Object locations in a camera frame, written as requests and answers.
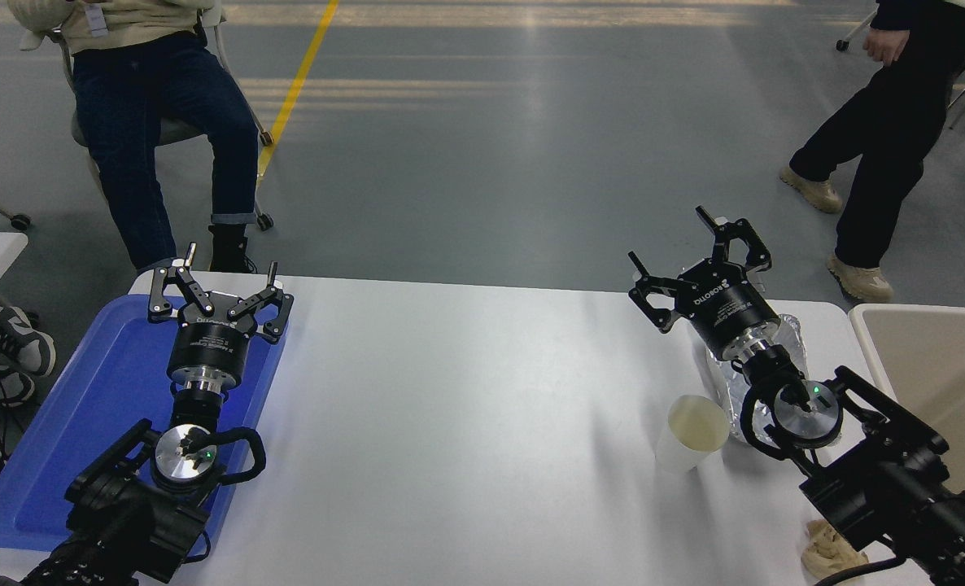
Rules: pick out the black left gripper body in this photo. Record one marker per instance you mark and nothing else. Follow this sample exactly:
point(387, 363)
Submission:
point(206, 346)

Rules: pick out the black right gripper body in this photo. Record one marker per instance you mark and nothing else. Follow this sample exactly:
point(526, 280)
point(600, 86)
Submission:
point(727, 313)

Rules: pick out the white paper cup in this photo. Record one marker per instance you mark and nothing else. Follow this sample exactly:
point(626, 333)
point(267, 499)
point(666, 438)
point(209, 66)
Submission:
point(682, 456)

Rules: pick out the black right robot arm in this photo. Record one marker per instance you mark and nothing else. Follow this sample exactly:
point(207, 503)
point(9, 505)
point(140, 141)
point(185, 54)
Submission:
point(897, 488)

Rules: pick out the person's hand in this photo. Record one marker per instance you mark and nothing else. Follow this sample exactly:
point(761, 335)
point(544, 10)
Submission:
point(888, 45)

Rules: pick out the silver foil tray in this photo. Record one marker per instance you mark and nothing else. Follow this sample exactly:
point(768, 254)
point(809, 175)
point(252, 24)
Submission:
point(727, 387)

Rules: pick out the blue plastic tray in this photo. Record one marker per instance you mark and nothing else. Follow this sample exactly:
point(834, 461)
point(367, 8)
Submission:
point(84, 407)

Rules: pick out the standing person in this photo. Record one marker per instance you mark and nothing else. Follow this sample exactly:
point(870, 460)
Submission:
point(897, 122)

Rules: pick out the seated person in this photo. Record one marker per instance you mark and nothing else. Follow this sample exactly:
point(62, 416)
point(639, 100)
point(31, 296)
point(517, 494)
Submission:
point(124, 106)

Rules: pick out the large pale bin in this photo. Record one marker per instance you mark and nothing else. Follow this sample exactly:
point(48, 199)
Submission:
point(938, 366)

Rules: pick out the crumpled tan paper ball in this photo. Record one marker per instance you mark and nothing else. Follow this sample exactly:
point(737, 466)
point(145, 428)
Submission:
point(826, 560)

